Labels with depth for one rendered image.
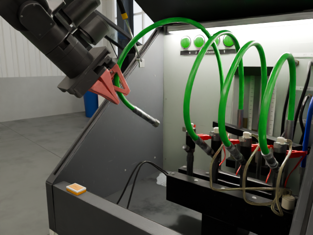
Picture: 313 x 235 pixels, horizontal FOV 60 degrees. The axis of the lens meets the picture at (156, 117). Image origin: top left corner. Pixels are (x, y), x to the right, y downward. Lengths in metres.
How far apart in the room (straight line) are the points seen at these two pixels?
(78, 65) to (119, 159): 0.60
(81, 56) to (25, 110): 6.78
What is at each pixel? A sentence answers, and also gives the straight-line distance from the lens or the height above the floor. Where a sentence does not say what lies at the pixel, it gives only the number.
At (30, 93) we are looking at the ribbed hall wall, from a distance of 7.24.
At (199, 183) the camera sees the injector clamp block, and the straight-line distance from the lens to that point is 0.77.
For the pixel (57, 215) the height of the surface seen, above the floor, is 0.86.
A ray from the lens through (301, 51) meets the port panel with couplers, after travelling 0.94.
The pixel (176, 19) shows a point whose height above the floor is 1.42.
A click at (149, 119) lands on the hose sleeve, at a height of 1.14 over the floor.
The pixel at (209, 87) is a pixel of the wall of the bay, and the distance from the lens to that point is 1.05.
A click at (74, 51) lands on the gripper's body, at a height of 1.32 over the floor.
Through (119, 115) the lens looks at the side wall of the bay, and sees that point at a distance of 0.99.
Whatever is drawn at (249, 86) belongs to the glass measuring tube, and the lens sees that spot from 0.97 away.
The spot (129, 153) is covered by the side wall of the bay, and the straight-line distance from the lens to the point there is 1.06.
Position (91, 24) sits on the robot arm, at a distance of 0.76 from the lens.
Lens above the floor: 1.30
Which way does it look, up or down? 11 degrees down
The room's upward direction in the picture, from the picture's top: straight up
